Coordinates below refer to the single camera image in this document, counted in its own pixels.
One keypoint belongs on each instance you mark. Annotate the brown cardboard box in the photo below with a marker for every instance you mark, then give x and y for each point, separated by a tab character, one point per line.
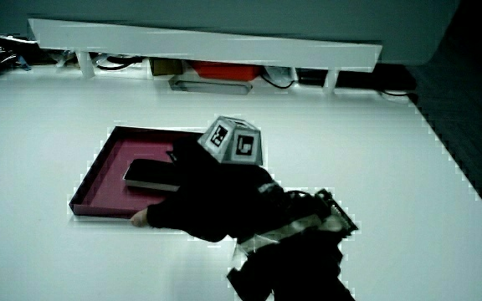
165	67

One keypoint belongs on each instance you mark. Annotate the maroon tray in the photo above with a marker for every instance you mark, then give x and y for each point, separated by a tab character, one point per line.
107	184

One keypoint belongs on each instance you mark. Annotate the grey flat tray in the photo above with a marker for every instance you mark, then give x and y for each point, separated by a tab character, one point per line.
209	86

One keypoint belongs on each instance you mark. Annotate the white shelf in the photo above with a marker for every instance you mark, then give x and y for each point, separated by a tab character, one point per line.
207	46

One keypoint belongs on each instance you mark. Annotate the person's right hand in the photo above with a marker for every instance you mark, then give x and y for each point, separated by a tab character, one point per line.
220	200

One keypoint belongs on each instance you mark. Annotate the red box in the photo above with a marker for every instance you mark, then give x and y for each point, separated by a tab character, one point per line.
224	70

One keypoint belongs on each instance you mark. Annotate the black board eraser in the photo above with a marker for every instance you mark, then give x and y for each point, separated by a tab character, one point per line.
151	173

